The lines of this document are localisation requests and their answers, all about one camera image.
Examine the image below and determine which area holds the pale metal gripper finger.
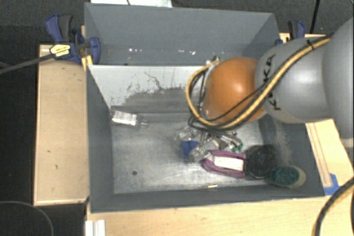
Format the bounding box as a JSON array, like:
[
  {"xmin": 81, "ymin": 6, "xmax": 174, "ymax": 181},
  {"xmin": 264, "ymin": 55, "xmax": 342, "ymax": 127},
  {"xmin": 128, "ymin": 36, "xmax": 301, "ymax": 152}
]
[
  {"xmin": 175, "ymin": 129, "xmax": 199, "ymax": 144},
  {"xmin": 189, "ymin": 145, "xmax": 212, "ymax": 162}
]

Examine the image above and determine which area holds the small blue block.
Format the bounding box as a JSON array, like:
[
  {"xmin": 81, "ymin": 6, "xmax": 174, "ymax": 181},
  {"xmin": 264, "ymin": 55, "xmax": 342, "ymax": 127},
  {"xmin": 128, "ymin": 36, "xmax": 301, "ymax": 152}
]
[{"xmin": 180, "ymin": 140, "xmax": 199, "ymax": 159}]

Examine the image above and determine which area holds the purple and white stapler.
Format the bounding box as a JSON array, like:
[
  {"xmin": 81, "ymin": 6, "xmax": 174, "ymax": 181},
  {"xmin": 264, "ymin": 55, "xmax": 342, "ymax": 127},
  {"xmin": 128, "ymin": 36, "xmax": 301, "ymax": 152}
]
[{"xmin": 201, "ymin": 149, "xmax": 247, "ymax": 179}]

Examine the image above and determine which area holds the black round disc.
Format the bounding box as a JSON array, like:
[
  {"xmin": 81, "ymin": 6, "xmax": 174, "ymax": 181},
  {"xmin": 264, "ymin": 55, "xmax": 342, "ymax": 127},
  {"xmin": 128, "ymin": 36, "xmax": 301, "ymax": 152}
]
[{"xmin": 244, "ymin": 144, "xmax": 278, "ymax": 180}]

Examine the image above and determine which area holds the green and yellow sponge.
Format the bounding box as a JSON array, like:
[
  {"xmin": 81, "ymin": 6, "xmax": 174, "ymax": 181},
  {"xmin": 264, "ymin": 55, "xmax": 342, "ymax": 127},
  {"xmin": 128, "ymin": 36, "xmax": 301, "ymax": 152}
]
[{"xmin": 267, "ymin": 165, "xmax": 307, "ymax": 189}]

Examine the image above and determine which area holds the grey metal bin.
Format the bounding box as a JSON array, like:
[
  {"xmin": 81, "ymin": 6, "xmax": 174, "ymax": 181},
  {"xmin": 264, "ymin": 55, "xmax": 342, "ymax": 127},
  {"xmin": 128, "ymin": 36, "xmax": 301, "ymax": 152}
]
[{"xmin": 82, "ymin": 2, "xmax": 326, "ymax": 213}]

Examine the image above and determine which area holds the pale wood flat board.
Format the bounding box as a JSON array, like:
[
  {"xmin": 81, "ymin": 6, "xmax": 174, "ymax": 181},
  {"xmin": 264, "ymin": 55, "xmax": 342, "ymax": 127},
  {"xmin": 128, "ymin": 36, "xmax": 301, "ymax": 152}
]
[{"xmin": 33, "ymin": 44, "xmax": 91, "ymax": 207}]

